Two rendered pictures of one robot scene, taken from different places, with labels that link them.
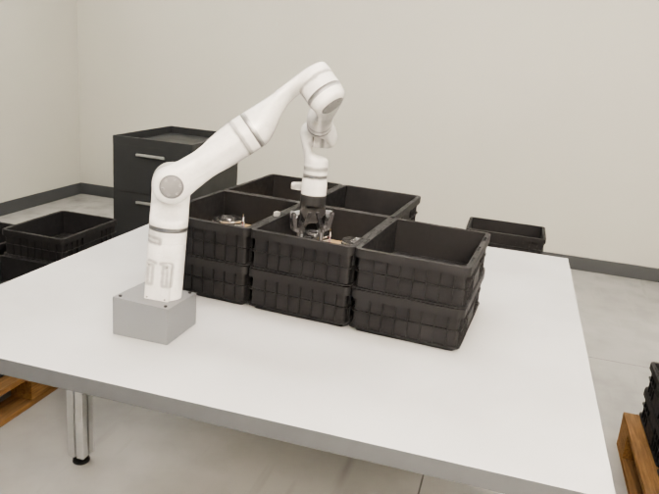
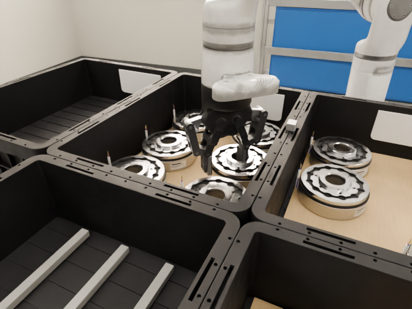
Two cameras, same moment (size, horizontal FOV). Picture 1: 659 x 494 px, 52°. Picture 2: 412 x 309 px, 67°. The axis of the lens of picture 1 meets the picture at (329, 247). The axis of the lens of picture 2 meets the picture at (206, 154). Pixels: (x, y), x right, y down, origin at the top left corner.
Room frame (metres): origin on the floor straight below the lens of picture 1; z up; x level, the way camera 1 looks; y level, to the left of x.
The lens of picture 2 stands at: (2.37, 0.08, 1.15)
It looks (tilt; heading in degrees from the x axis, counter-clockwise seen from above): 32 degrees down; 186
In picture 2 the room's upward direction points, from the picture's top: straight up
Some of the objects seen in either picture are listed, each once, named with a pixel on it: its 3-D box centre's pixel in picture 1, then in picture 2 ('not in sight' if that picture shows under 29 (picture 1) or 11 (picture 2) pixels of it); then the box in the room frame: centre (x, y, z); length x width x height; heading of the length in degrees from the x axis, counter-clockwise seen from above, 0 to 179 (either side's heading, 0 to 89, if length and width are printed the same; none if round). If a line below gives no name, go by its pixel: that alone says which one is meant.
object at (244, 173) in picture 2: not in sight; (240, 160); (1.91, 0.09, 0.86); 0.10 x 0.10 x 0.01
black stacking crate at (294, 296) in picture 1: (322, 277); not in sight; (1.89, 0.02, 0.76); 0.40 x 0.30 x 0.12; 161
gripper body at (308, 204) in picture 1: (312, 207); (226, 106); (1.93, 0.06, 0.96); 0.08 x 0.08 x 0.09
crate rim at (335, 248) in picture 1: (326, 226); (200, 121); (1.89, 0.02, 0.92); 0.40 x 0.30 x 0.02; 161
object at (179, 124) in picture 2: not in sight; (195, 119); (1.76, -0.01, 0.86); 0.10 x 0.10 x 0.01
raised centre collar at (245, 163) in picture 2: not in sight; (240, 157); (1.91, 0.09, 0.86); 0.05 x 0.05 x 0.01
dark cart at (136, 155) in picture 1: (177, 214); not in sight; (3.70, 0.88, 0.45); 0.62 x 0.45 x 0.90; 165
